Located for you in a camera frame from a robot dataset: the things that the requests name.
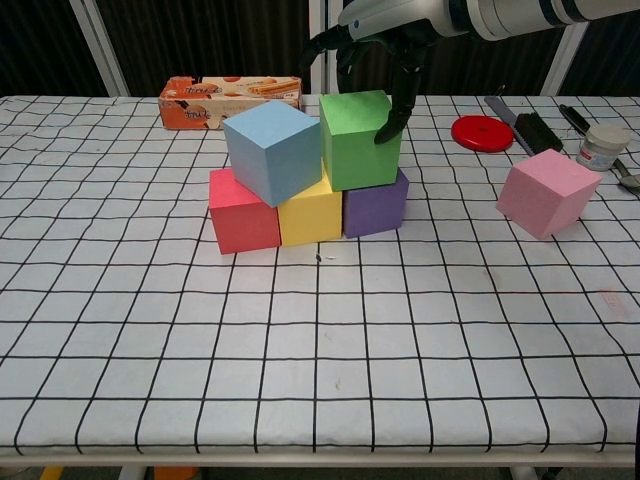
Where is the dark pleated curtain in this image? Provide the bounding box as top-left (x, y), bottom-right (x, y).
top-left (97, 0), bottom-right (311, 96)
top-left (339, 19), bottom-right (574, 96)
top-left (559, 14), bottom-right (640, 97)
top-left (0, 0), bottom-right (109, 97)

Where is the red foam cube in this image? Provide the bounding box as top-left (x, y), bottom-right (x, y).
top-left (208, 168), bottom-right (282, 256)

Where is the light blue foam cube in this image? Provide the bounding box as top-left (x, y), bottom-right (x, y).
top-left (222, 101), bottom-right (323, 209)

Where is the yellow foam cube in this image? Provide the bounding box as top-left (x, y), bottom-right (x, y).
top-left (277, 177), bottom-right (344, 248)

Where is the orange wafer snack box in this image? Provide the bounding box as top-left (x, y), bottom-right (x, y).
top-left (158, 75), bottom-right (303, 131)

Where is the white frame post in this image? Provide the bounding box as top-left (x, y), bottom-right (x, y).
top-left (541, 22), bottom-right (589, 96)
top-left (68, 0), bottom-right (132, 97)
top-left (307, 0), bottom-right (342, 96)

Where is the white black-checked tablecloth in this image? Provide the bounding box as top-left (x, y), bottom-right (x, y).
top-left (0, 93), bottom-right (640, 456)

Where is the metal spoon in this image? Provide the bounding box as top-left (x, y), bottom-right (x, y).
top-left (612, 157), bottom-right (640, 190)

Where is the small white jar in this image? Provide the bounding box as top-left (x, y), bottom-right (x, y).
top-left (575, 123), bottom-right (630, 173)

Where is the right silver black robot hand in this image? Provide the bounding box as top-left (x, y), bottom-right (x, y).
top-left (299, 0), bottom-right (454, 146)

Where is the green foam cube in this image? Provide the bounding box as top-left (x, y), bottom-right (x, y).
top-left (318, 90), bottom-right (404, 192)

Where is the purple foam cube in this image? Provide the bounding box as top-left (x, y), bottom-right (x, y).
top-left (342, 168), bottom-right (410, 239)

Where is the red round disc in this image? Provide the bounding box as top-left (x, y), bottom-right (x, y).
top-left (450, 114), bottom-right (515, 154)

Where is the pink foam cube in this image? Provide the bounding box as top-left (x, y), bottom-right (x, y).
top-left (495, 148), bottom-right (603, 240)

